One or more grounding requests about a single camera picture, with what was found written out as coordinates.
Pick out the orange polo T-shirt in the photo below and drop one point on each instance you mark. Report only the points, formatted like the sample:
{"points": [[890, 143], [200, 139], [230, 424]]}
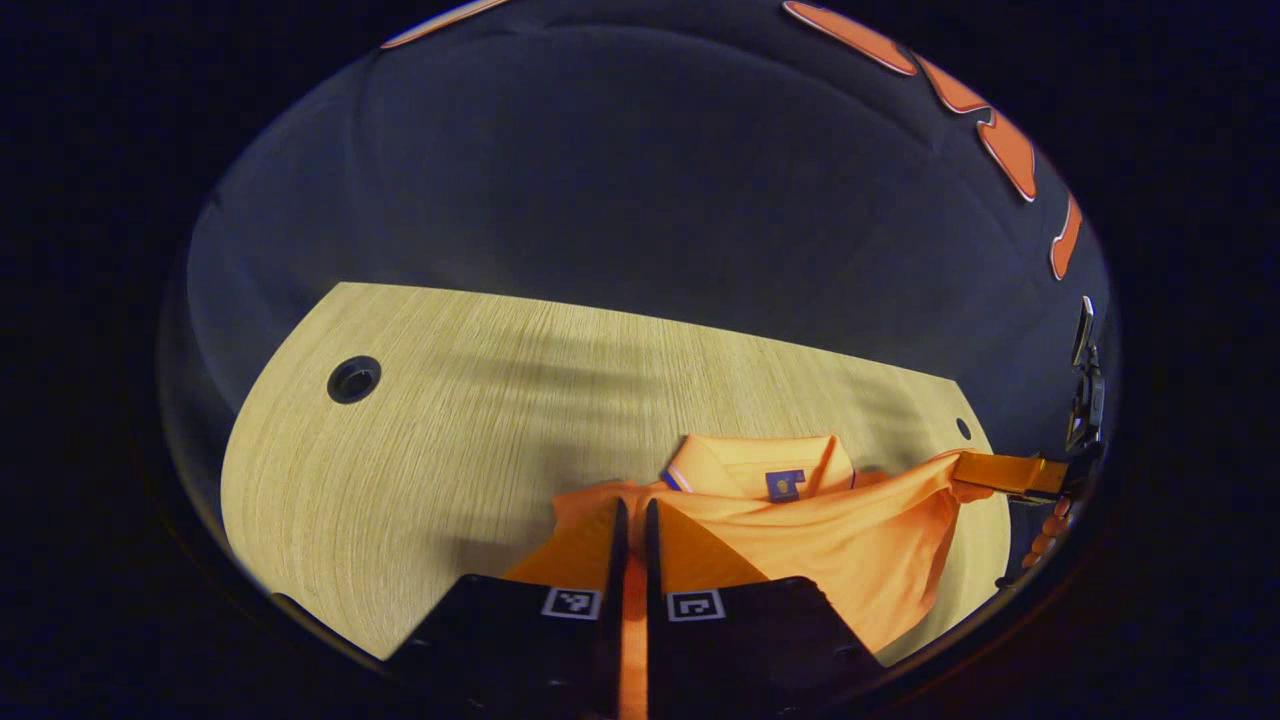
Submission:
{"points": [[800, 540]]}

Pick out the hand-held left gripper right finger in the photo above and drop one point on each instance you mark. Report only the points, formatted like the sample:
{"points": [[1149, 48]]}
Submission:
{"points": [[653, 600]]}

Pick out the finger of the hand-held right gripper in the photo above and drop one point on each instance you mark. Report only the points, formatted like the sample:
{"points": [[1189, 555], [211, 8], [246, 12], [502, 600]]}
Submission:
{"points": [[1005, 473]]}

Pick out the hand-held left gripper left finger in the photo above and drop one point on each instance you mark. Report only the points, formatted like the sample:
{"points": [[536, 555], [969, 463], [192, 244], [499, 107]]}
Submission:
{"points": [[617, 600]]}

